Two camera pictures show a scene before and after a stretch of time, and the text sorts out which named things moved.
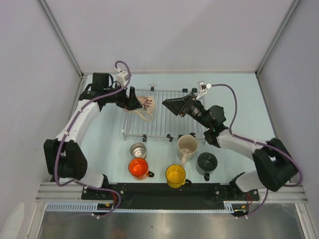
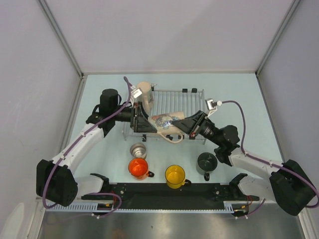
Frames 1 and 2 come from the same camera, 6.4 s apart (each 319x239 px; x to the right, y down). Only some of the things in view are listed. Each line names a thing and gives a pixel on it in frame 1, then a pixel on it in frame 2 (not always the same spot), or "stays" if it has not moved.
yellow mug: (175, 175) stays
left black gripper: (130, 102) -> (141, 123)
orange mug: (138, 169) stays
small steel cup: (138, 150) stays
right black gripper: (182, 105) -> (192, 125)
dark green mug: (206, 163) stays
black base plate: (127, 196) stays
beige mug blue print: (187, 146) -> (162, 123)
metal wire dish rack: (165, 124) stays
